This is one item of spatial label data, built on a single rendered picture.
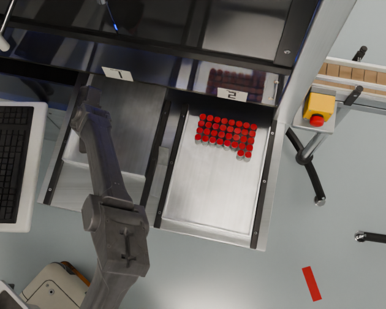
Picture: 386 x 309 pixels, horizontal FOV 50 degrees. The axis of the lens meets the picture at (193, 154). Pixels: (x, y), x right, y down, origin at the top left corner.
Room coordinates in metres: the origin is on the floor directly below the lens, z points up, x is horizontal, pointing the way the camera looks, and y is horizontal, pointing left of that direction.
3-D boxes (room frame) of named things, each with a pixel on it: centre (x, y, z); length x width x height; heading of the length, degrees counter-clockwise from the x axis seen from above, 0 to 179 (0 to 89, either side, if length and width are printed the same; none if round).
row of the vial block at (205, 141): (0.39, -0.10, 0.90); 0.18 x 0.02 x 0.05; 71
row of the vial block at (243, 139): (0.41, -0.10, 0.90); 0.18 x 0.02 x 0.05; 71
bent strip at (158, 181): (0.32, 0.11, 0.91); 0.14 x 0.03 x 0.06; 161
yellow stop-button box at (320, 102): (0.45, -0.38, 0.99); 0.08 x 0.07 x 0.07; 162
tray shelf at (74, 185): (0.40, 0.08, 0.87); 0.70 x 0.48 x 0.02; 72
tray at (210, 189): (0.30, -0.07, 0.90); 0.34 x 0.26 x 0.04; 161
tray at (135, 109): (0.52, 0.22, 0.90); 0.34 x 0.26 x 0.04; 162
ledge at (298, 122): (0.48, -0.40, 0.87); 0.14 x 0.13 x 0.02; 162
